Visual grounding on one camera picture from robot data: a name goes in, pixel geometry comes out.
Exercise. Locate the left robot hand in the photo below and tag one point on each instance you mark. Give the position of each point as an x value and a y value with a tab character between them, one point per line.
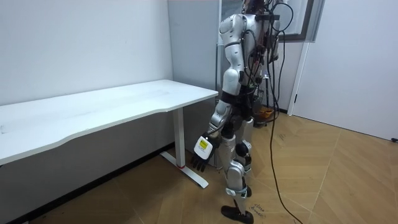
203	149

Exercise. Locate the dark framed window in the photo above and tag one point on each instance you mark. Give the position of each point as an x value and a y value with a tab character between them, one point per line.
306	21

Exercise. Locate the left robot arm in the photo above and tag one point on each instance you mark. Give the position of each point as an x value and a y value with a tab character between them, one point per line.
231	59

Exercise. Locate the white door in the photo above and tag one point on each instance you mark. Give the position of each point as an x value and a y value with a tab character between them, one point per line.
351	68

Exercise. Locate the robot legs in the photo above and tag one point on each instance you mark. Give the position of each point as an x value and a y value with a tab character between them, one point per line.
234	174

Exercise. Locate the yellow container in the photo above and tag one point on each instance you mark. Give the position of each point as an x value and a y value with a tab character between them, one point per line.
265	112

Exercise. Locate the robot body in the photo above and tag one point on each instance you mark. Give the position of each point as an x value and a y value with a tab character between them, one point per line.
253	31

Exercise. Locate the white desk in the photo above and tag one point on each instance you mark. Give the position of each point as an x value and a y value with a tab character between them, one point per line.
102	109

